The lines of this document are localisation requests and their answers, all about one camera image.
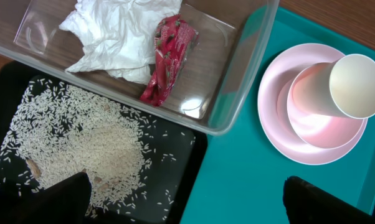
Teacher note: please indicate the teal serving tray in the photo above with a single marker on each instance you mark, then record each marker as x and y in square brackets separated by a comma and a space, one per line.
[242, 175]

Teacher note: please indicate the black plastic tray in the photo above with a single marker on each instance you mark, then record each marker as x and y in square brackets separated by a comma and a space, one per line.
[176, 151]

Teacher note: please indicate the pink round plate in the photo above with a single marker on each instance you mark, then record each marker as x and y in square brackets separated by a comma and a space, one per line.
[272, 103]

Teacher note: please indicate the pink cup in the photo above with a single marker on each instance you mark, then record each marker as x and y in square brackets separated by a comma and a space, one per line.
[343, 88]

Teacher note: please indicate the clear plastic bin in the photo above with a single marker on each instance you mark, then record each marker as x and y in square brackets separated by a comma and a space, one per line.
[211, 87]

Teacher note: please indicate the pink small bowl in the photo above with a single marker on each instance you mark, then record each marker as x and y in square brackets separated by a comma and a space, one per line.
[321, 131]

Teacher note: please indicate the cooked white rice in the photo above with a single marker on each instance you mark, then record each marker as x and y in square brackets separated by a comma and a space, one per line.
[67, 130]

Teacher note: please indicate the red snack wrapper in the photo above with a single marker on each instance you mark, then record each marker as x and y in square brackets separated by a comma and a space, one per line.
[173, 40]

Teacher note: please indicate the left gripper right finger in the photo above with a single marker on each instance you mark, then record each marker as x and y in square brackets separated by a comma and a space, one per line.
[306, 203]

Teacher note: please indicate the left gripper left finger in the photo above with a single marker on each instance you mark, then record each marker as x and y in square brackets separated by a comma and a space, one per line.
[65, 202]

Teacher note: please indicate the white napkin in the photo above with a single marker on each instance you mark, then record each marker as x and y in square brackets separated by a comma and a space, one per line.
[118, 35]

